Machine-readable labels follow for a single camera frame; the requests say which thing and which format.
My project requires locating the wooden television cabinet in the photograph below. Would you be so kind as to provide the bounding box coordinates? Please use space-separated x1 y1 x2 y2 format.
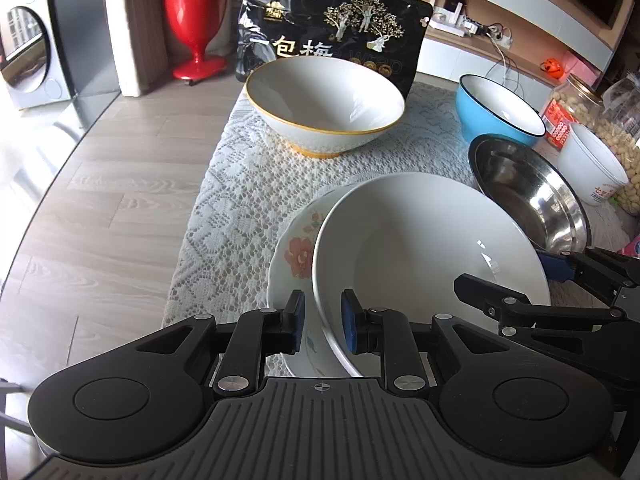
370 0 617 87

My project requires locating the clear bag of peanuts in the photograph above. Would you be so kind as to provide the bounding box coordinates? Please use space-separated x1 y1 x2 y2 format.
597 72 640 217

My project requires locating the red-label peanut jar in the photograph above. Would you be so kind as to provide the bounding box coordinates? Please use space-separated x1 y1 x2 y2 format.
540 74 606 151

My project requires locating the white cable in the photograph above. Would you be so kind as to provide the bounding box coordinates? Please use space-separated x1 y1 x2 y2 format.
482 35 523 97

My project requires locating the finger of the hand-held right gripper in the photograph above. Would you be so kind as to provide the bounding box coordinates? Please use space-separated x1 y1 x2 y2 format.
454 274 631 339
538 246 640 306

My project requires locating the white lace tablecloth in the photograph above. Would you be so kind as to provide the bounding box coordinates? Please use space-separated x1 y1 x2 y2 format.
162 72 640 332

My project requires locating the plain white ceramic bowl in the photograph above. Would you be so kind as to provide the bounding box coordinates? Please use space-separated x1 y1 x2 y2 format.
311 172 552 379

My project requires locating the silver washing machine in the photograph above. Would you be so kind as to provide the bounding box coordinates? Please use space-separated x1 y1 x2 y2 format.
0 0 77 112

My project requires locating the blue enamel bowl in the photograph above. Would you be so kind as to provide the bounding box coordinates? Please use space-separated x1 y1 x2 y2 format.
454 74 547 147

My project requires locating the beige curtain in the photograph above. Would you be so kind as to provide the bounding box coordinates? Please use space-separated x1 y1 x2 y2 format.
117 0 174 97

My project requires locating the stainless steel bowl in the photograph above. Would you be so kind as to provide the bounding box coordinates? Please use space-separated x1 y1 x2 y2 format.
468 133 593 256

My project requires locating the pink box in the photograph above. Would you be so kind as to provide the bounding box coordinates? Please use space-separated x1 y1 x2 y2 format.
562 50 606 91

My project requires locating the white power strip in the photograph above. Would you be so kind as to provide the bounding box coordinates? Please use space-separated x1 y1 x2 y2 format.
487 27 515 51

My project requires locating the gold-rimmed white bowl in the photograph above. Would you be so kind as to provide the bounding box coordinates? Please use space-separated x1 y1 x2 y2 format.
244 56 406 160

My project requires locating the black snack bag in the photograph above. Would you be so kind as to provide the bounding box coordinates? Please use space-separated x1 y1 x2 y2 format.
235 0 434 102

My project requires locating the floral white plate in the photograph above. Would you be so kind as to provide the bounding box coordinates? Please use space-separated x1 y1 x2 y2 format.
266 183 362 379

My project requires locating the orange pumpkin toy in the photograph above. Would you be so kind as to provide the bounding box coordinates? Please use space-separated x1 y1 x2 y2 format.
539 56 567 86

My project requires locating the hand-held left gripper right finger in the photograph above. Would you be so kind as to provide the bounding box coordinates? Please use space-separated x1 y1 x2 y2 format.
341 289 507 399

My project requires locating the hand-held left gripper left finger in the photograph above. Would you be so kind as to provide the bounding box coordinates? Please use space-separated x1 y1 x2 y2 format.
135 290 307 399

